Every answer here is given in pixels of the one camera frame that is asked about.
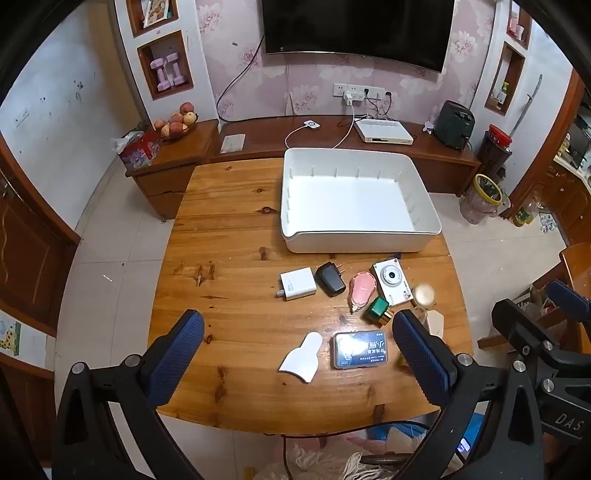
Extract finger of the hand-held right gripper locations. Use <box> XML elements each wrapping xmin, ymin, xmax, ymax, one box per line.
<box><xmin>491</xmin><ymin>298</ymin><xmax>562</xmax><ymax>366</ymax></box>
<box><xmin>547</xmin><ymin>279</ymin><xmax>591</xmax><ymax>322</ymax></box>

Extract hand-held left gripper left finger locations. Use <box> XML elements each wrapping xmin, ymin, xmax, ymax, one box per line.
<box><xmin>54</xmin><ymin>309</ymin><xmax>206</xmax><ymax>480</ymax></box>

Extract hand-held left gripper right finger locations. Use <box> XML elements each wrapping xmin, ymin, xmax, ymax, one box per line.
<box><xmin>392</xmin><ymin>310</ymin><xmax>546</xmax><ymax>480</ymax></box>

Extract blue tin case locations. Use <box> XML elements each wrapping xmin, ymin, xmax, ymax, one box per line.
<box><xmin>331</xmin><ymin>329</ymin><xmax>392</xmax><ymax>370</ymax></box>

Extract green bottle with gold cap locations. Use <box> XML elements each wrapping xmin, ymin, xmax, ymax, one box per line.
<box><xmin>362</xmin><ymin>296</ymin><xmax>395</xmax><ymax>328</ymax></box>

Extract white plastic scraper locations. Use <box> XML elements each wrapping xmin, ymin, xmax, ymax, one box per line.
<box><xmin>278</xmin><ymin>331</ymin><xmax>324</xmax><ymax>384</ymax></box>

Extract black charger plug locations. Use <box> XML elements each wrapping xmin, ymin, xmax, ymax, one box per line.
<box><xmin>315</xmin><ymin>261</ymin><xmax>347</xmax><ymax>297</ymax></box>

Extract white charger block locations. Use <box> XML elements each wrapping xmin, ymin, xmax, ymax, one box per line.
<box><xmin>278</xmin><ymin>270</ymin><xmax>318</xmax><ymax>302</ymax></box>

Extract white plastic storage tray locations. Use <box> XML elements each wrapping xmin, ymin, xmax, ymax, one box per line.
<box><xmin>279</xmin><ymin>148</ymin><xmax>443</xmax><ymax>254</ymax></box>

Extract beige bottle with round cap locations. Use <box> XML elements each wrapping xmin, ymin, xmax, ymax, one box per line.
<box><xmin>410</xmin><ymin>283</ymin><xmax>445</xmax><ymax>340</ymax></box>

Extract clear jar with yellow rim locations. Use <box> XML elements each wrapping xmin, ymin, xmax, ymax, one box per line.
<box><xmin>460</xmin><ymin>174</ymin><xmax>506</xmax><ymax>225</ymax></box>

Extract white fringed cloth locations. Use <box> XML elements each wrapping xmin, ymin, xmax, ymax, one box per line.
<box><xmin>281</xmin><ymin>434</ymin><xmax>416</xmax><ymax>480</ymax></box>

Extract wooden side cabinet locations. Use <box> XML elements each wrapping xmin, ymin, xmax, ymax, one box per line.
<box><xmin>124</xmin><ymin>119</ymin><xmax>220</xmax><ymax>220</ymax></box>

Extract dark jar with red lid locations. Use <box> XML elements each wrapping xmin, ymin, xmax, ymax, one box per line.
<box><xmin>475</xmin><ymin>124</ymin><xmax>514</xmax><ymax>176</ymax></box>

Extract wooden cupboard doors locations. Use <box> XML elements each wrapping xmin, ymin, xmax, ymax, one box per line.
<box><xmin>0</xmin><ymin>134</ymin><xmax>82</xmax><ymax>334</ymax></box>

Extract red tissue box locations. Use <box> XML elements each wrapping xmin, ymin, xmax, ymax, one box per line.
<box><xmin>113</xmin><ymin>130</ymin><xmax>161</xmax><ymax>171</ymax></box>

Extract metal rod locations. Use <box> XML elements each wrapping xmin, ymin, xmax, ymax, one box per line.
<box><xmin>509</xmin><ymin>76</ymin><xmax>542</xmax><ymax>138</ymax></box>

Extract wooden television cabinet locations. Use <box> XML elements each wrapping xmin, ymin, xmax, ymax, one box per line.
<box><xmin>210</xmin><ymin>115</ymin><xmax>481</xmax><ymax>197</ymax></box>

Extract white set-top box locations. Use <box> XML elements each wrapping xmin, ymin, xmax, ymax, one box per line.
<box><xmin>354</xmin><ymin>117</ymin><xmax>415</xmax><ymax>145</ymax></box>

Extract framed picture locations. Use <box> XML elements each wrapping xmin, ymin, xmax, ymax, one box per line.
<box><xmin>143</xmin><ymin>0</ymin><xmax>170</xmax><ymax>27</ymax></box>

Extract white compact camera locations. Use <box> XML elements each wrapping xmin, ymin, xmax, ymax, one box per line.
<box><xmin>370</xmin><ymin>258</ymin><xmax>413</xmax><ymax>306</ymax></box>

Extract colourful wall sticker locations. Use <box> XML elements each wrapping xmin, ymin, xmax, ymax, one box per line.
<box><xmin>0</xmin><ymin>318</ymin><xmax>22</xmax><ymax>356</ymax></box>

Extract white charging cable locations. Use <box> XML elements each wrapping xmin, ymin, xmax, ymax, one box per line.
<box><xmin>285</xmin><ymin>102</ymin><xmax>356</xmax><ymax>151</ymax></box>

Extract black power cable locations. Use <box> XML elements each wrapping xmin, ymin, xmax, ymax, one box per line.
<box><xmin>365</xmin><ymin>90</ymin><xmax>396</xmax><ymax>119</ymax></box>

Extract black television cable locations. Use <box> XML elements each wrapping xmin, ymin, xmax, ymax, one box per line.
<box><xmin>216</xmin><ymin>34</ymin><xmax>267</xmax><ymax>121</ymax></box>

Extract white wall outlet row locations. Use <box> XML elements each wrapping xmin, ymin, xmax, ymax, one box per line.
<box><xmin>333</xmin><ymin>83</ymin><xmax>386</xmax><ymax>100</ymax></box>

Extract black wall television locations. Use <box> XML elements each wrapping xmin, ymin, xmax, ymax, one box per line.
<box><xmin>261</xmin><ymin>0</ymin><xmax>455</xmax><ymax>73</ymax></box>

